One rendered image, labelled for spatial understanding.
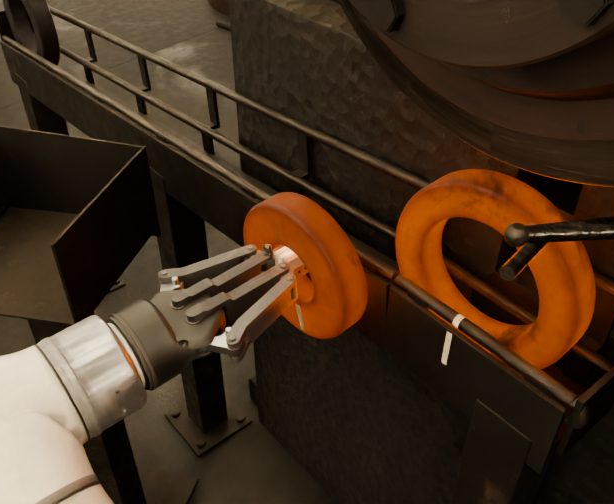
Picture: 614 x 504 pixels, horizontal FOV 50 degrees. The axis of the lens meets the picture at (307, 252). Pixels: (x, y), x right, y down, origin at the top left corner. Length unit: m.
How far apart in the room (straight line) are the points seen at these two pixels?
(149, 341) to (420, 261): 0.25
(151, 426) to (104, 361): 0.89
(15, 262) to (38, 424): 0.40
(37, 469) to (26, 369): 0.08
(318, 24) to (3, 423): 0.50
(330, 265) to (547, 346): 0.19
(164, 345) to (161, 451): 0.84
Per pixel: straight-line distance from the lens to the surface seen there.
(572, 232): 0.40
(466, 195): 0.55
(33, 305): 0.82
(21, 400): 0.54
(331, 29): 0.74
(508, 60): 0.36
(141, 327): 0.57
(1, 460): 0.53
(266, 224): 0.65
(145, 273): 1.78
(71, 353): 0.55
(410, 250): 0.62
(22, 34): 1.51
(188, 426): 1.41
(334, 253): 0.60
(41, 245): 0.92
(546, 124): 0.44
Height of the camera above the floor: 1.12
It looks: 39 degrees down
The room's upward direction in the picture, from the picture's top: straight up
